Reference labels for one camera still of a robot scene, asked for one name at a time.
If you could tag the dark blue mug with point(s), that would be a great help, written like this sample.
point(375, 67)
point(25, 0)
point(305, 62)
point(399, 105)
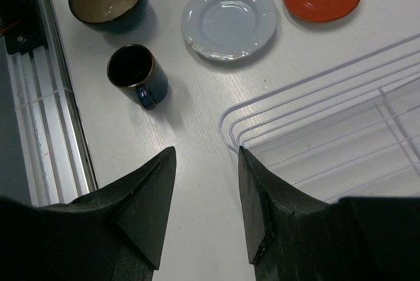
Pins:
point(134, 70)

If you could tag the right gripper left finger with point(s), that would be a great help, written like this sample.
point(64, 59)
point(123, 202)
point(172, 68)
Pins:
point(128, 218)

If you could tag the aluminium rail frame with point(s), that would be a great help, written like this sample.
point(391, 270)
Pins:
point(54, 147)

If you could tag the white wire dish rack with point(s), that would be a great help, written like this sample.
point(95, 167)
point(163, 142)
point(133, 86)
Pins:
point(350, 131)

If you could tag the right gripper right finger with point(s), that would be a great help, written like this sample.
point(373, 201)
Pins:
point(268, 205)

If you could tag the light blue scalloped plate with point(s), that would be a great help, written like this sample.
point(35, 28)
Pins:
point(228, 30)

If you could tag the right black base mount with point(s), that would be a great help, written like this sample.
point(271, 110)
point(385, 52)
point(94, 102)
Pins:
point(22, 26)

